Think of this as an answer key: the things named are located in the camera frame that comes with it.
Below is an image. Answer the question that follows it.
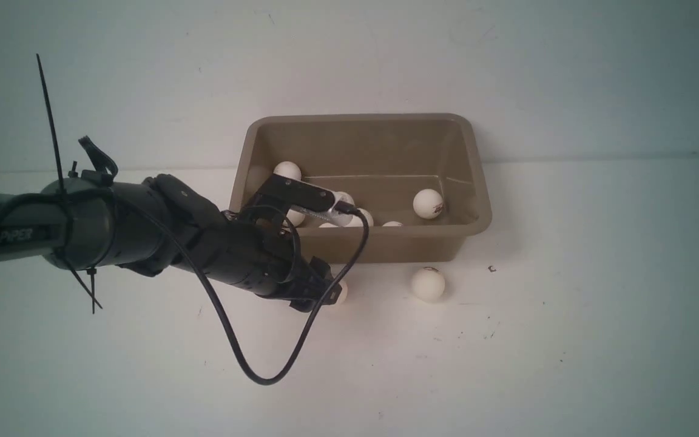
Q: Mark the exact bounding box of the tan plastic storage bin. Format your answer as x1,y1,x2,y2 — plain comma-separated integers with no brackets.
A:
229,113,493,263

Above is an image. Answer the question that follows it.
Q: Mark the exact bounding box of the black left camera cable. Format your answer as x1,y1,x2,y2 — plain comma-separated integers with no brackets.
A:
0,191,376,387

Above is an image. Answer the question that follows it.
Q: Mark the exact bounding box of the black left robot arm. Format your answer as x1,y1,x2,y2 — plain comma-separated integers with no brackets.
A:
0,174,333,312

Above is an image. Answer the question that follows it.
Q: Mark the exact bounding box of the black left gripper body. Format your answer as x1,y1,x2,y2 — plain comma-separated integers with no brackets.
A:
203,218,334,301

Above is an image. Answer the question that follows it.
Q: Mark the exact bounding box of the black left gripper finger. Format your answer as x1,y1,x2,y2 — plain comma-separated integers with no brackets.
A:
289,295,332,313

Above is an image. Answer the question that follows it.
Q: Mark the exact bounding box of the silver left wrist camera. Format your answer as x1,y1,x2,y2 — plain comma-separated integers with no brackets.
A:
255,174,356,228

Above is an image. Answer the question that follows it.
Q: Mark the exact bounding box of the white ping-pong ball with logo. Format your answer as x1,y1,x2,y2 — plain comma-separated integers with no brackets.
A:
410,266,446,302

